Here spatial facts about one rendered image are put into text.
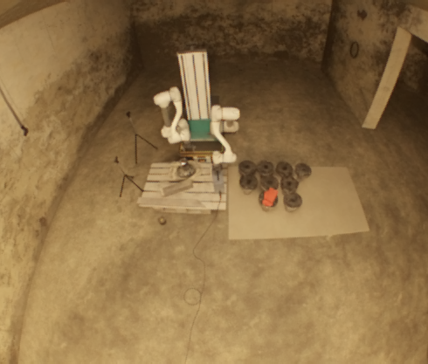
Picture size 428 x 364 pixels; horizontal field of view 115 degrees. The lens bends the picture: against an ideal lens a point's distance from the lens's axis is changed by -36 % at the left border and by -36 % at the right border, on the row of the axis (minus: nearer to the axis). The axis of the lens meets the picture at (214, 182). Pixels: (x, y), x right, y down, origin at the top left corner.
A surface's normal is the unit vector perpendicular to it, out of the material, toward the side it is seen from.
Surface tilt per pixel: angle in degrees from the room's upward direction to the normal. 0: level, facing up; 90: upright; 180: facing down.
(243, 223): 0
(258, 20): 90
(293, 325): 0
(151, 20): 90
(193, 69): 90
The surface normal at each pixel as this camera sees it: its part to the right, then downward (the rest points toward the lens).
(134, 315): -0.05, -0.61
